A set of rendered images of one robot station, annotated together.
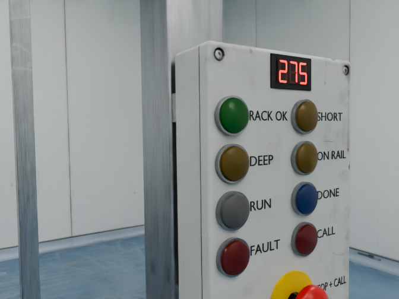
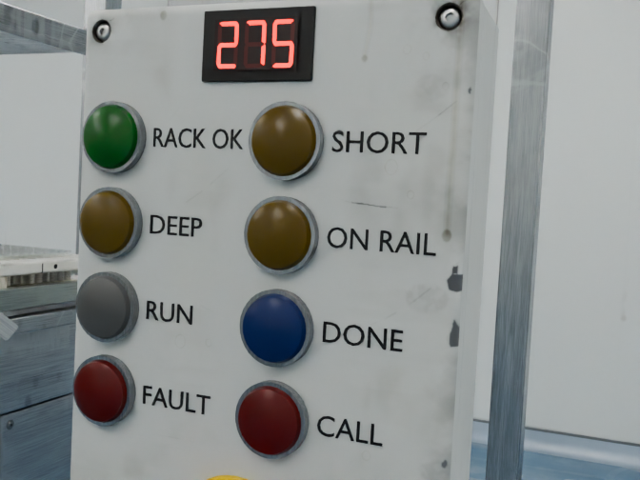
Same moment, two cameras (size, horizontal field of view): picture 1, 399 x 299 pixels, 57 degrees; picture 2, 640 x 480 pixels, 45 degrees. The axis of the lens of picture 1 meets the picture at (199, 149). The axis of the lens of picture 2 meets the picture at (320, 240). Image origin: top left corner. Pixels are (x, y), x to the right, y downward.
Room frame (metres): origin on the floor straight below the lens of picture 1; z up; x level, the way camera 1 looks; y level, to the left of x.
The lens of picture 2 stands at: (0.16, -0.34, 1.14)
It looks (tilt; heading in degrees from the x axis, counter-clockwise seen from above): 3 degrees down; 55
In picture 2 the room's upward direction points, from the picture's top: 3 degrees clockwise
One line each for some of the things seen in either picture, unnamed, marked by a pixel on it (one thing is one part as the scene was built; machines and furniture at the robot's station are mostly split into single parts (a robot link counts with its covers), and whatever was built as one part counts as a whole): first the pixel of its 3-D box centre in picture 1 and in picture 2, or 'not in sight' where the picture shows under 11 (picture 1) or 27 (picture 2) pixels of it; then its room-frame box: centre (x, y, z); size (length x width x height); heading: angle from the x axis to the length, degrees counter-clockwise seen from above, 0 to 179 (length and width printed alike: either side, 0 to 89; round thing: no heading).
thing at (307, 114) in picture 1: (306, 116); (283, 140); (0.32, -0.09, 1.16); 0.03 x 0.01 x 0.03; 123
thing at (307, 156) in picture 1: (306, 158); (278, 234); (0.32, -0.09, 1.12); 0.03 x 0.01 x 0.03; 123
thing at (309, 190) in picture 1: (306, 199); (273, 328); (0.32, -0.09, 1.09); 0.03 x 0.01 x 0.03; 123
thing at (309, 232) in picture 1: (306, 239); (269, 420); (0.32, -0.09, 1.05); 0.03 x 0.01 x 0.03; 123
